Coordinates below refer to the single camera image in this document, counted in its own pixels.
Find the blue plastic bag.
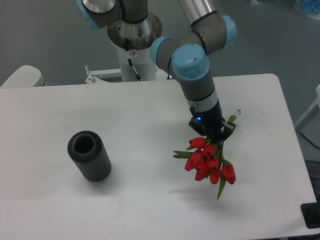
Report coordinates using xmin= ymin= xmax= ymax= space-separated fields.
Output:
xmin=294 ymin=0 xmax=320 ymax=20

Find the black device at table edge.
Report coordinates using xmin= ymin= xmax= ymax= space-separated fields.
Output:
xmin=300 ymin=202 xmax=320 ymax=229

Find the white metal base frame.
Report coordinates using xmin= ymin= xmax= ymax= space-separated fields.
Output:
xmin=84 ymin=64 xmax=173 ymax=85

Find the white rounded chair part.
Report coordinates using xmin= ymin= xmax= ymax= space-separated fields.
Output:
xmin=0 ymin=65 xmax=48 ymax=89

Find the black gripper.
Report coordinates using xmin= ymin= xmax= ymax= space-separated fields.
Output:
xmin=189 ymin=100 xmax=236 ymax=141

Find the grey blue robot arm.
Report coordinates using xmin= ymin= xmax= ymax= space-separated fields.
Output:
xmin=77 ymin=0 xmax=237 ymax=141

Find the white furniture at right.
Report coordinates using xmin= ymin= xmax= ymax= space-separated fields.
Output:
xmin=294 ymin=85 xmax=320 ymax=130

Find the black ribbed cylindrical vase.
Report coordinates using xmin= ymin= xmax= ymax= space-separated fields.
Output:
xmin=67 ymin=130 xmax=112 ymax=182

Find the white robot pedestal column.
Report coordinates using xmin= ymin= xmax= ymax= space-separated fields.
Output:
xmin=107 ymin=12 xmax=163 ymax=82

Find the red tulip bouquet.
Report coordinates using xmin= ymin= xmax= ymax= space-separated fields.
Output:
xmin=172 ymin=108 xmax=243 ymax=201

